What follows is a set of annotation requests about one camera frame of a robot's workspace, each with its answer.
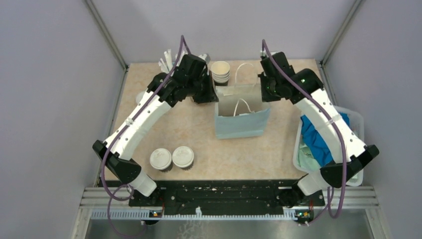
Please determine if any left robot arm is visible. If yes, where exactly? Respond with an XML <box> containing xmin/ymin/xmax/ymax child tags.
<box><xmin>92</xmin><ymin>54</ymin><xmax>218</xmax><ymax>206</ymax></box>

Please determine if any blue and white paper bag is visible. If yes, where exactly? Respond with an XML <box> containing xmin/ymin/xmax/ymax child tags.
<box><xmin>214</xmin><ymin>77</ymin><xmax>271</xmax><ymax>139</ymax></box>

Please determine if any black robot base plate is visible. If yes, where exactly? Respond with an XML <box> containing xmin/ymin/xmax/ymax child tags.
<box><xmin>99</xmin><ymin>179</ymin><xmax>325</xmax><ymax>217</ymax></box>

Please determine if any white plastic cup lid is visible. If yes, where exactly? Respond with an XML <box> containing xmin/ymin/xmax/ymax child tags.
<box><xmin>149</xmin><ymin>148</ymin><xmax>173</xmax><ymax>171</ymax></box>

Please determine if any stack of paper cups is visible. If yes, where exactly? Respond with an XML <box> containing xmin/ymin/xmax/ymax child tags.
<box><xmin>211</xmin><ymin>61</ymin><xmax>230</xmax><ymax>86</ymax></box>

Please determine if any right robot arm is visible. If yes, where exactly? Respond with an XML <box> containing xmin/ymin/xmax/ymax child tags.
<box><xmin>258</xmin><ymin>51</ymin><xmax>379</xmax><ymax>205</ymax></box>

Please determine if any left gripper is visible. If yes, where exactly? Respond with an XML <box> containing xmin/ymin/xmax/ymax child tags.
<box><xmin>187</xmin><ymin>71</ymin><xmax>218</xmax><ymax>104</ymax></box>

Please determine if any stack of white lids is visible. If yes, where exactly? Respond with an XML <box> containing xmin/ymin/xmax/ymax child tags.
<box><xmin>135</xmin><ymin>91</ymin><xmax>145</xmax><ymax>105</ymax></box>

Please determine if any blue cloth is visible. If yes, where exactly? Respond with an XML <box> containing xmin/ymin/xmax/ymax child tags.
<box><xmin>299</xmin><ymin>115</ymin><xmax>333</xmax><ymax>164</ymax></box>

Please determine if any white plastic basket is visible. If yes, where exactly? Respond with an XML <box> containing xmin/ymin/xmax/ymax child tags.
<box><xmin>293</xmin><ymin>106</ymin><xmax>364</xmax><ymax>173</ymax></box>

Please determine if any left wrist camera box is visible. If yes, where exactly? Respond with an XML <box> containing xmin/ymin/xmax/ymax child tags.
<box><xmin>199</xmin><ymin>53</ymin><xmax>211</xmax><ymax>64</ymax></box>

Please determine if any light green cloth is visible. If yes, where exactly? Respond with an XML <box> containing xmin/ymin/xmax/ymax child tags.
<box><xmin>297</xmin><ymin>144</ymin><xmax>330</xmax><ymax>171</ymax></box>

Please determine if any white wrapped straws bundle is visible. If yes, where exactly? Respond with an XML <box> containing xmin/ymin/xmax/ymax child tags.
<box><xmin>158</xmin><ymin>49</ymin><xmax>178</xmax><ymax>74</ymax></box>

